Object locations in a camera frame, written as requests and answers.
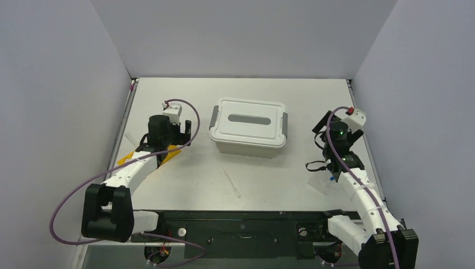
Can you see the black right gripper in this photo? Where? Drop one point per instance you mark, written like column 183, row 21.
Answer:
column 356, row 135

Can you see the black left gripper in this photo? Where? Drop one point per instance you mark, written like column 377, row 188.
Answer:
column 182, row 139

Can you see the yellow test tube rack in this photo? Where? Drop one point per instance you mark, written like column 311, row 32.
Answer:
column 171, row 155

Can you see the white bin lid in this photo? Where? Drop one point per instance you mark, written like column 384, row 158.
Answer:
column 249, row 122

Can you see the beige plastic bin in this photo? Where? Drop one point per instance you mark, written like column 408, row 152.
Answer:
column 247, row 150

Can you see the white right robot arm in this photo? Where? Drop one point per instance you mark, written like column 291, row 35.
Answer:
column 383, row 242

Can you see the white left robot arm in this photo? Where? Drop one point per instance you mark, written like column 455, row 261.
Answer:
column 108, row 212

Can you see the clear glass stirring rod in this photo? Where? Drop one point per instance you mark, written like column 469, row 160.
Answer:
column 236, row 191

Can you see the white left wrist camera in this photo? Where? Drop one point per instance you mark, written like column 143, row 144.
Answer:
column 173, row 112

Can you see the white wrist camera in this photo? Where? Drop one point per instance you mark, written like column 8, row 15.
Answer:
column 173, row 112
column 355, row 119

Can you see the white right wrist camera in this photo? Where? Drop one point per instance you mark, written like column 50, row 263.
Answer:
column 355, row 119

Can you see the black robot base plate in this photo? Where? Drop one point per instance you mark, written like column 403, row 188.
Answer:
column 244, row 235

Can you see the aluminium rail frame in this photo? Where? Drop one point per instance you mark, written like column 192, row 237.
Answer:
column 132, row 255

